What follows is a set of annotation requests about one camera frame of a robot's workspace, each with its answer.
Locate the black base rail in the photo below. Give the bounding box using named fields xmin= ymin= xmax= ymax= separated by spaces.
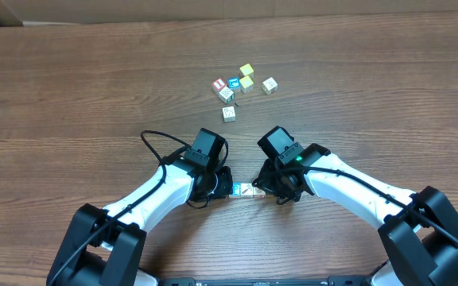
xmin=133 ymin=274 xmax=441 ymax=286

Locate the white block teal side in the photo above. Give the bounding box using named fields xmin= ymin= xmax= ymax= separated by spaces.
xmin=253 ymin=187 xmax=266 ymax=198

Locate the yellow block near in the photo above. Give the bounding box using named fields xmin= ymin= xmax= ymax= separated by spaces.
xmin=239 ymin=75 xmax=254 ymax=93

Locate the white block green side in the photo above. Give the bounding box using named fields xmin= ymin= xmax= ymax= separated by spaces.
xmin=218 ymin=87 xmax=235 ymax=104

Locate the white block hammer picture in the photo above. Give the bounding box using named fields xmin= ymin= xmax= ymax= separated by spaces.
xmin=240 ymin=184 xmax=254 ymax=198

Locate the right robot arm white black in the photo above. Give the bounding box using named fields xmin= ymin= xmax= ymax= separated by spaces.
xmin=253 ymin=126 xmax=458 ymax=285

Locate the white block red M side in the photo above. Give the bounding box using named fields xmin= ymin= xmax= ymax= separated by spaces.
xmin=222 ymin=106 xmax=236 ymax=122

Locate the red letter I block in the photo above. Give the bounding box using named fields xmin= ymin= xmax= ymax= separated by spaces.
xmin=212 ymin=77 xmax=227 ymax=93

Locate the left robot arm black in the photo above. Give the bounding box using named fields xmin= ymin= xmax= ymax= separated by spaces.
xmin=46 ymin=129 xmax=233 ymax=286

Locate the blue letter P block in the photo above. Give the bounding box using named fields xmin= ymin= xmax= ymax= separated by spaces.
xmin=229 ymin=183 xmax=242 ymax=199

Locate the white block yellow side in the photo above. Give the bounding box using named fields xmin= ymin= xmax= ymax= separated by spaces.
xmin=262 ymin=77 xmax=278 ymax=95

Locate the yellow block far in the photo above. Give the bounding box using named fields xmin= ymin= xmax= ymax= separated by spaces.
xmin=239 ymin=64 xmax=254 ymax=78

